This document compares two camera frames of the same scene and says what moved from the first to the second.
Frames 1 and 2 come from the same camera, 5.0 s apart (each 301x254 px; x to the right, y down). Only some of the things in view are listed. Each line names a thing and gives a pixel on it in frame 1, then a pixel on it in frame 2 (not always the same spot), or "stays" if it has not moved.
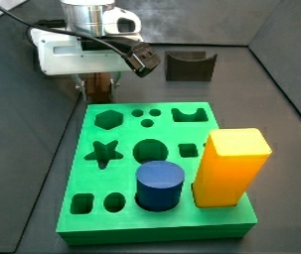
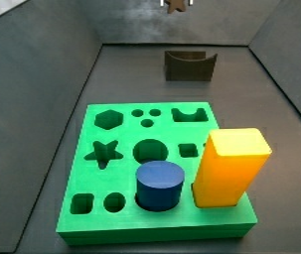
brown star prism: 99,84 -> 176,5
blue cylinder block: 160,181 stays
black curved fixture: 190,65 stays
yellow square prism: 234,156 stays
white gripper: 62,57 -> 191,3
